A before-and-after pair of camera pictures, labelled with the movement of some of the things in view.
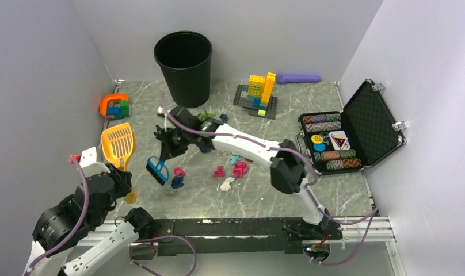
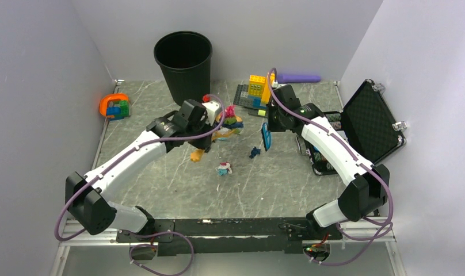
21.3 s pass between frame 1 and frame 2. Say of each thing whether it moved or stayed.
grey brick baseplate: stayed
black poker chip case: stayed
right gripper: moved
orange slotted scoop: moved
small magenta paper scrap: moved
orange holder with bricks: stayed
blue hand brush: moved
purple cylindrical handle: stayed
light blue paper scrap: moved
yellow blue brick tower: stayed
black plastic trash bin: stayed
